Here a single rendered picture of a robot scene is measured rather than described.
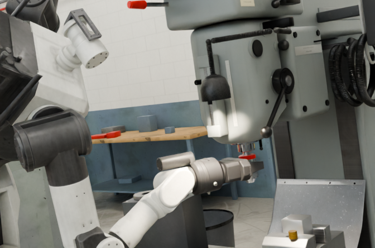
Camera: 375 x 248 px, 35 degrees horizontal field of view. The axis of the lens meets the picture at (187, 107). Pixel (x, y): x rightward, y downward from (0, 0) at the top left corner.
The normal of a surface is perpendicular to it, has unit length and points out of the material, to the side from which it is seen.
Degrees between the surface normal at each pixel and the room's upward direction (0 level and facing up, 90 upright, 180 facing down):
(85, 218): 96
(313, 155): 90
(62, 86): 59
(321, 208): 63
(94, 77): 90
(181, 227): 90
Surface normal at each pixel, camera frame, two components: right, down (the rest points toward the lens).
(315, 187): -0.64, -0.33
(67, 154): 0.43, 0.08
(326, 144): -0.65, 0.13
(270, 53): 0.75, -0.07
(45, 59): 0.67, -0.60
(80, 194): 0.61, 0.06
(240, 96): -0.22, 0.08
